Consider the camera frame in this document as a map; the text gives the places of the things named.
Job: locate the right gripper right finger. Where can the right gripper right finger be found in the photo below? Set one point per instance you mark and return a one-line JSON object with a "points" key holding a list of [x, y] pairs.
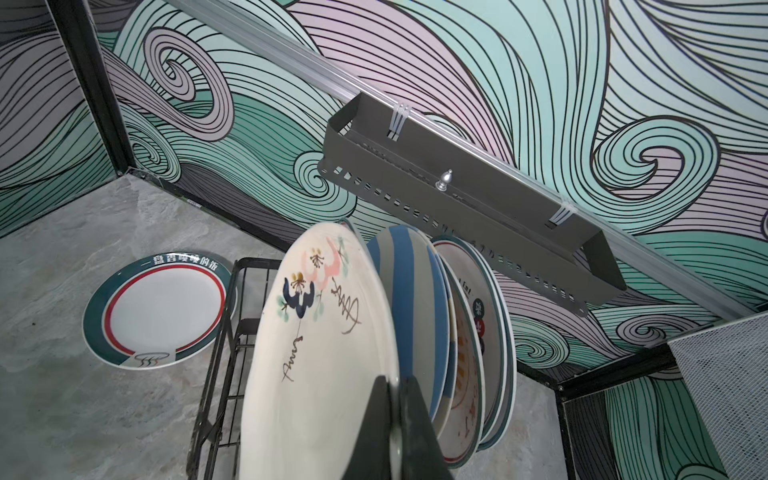
{"points": [[421, 457]]}

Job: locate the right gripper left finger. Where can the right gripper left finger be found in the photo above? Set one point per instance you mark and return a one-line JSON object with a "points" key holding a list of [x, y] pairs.
{"points": [[370, 457]]}

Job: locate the white plate green flower outline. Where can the white plate green flower outline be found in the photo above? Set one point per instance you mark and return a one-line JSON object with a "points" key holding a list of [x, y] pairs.
{"points": [[501, 425]]}

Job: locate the cream plate black drawing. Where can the cream plate black drawing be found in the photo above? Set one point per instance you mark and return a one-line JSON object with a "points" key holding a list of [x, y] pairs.
{"points": [[326, 334]]}

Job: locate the black wire dish rack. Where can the black wire dish rack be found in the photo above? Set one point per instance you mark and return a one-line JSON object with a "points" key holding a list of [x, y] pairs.
{"points": [[215, 447]]}

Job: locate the white plate red characters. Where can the white plate red characters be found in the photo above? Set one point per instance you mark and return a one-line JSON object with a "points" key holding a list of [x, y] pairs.
{"points": [[475, 279]]}

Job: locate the blue striped plate large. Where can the blue striped plate large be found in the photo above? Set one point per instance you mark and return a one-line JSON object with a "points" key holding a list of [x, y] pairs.
{"points": [[444, 407]]}

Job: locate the green-rimmed white plate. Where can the green-rimmed white plate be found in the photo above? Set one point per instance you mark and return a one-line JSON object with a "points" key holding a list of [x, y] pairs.
{"points": [[158, 311]]}

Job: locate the black wall-mounted tray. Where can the black wall-mounted tray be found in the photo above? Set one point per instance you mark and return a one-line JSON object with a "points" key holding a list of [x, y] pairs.
{"points": [[417, 175]]}

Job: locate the clear acrylic wall box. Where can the clear acrylic wall box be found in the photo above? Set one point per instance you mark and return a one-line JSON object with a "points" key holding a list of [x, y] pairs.
{"points": [[725, 371]]}

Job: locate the aluminium rail back wall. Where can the aluminium rail back wall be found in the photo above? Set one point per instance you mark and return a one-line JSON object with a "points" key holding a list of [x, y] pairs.
{"points": [[252, 33]]}

